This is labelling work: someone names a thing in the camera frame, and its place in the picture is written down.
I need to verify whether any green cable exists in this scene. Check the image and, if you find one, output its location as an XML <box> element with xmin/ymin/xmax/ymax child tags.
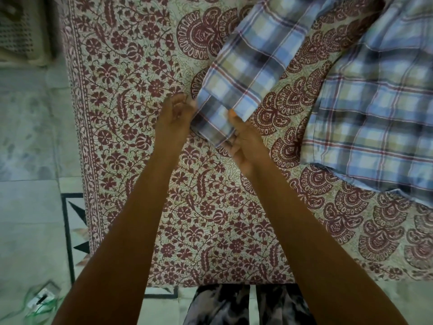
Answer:
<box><xmin>0</xmin><ymin>284</ymin><xmax>66</xmax><ymax>323</ymax></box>

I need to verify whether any blue plaid shirt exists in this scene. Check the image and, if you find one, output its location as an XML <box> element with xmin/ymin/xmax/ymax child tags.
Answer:
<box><xmin>191</xmin><ymin>0</ymin><xmax>433</xmax><ymax>209</ymax></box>

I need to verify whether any person's left hand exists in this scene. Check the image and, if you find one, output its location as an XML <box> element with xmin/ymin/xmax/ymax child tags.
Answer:
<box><xmin>154</xmin><ymin>93</ymin><xmax>199</xmax><ymax>155</ymax></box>

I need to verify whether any person's right forearm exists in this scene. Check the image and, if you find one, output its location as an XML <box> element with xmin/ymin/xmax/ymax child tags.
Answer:
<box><xmin>242</xmin><ymin>160</ymin><xmax>410</xmax><ymax>325</ymax></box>

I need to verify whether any person's right hand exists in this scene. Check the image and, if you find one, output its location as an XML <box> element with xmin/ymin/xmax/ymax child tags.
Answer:
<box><xmin>221</xmin><ymin>109</ymin><xmax>272</xmax><ymax>177</ymax></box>

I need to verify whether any beige plastic basket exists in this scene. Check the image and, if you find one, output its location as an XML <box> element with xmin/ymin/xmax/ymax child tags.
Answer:
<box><xmin>0</xmin><ymin>0</ymin><xmax>52</xmax><ymax>67</ymax></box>

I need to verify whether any person's left forearm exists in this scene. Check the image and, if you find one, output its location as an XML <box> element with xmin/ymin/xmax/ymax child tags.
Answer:
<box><xmin>52</xmin><ymin>149</ymin><xmax>186</xmax><ymax>325</ymax></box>

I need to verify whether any maroon floral bedsheet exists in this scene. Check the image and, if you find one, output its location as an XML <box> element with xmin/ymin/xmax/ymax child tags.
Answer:
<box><xmin>59</xmin><ymin>0</ymin><xmax>433</xmax><ymax>289</ymax></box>

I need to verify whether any white socket box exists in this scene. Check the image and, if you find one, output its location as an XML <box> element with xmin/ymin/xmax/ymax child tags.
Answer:
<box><xmin>27</xmin><ymin>282</ymin><xmax>61</xmax><ymax>310</ymax></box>

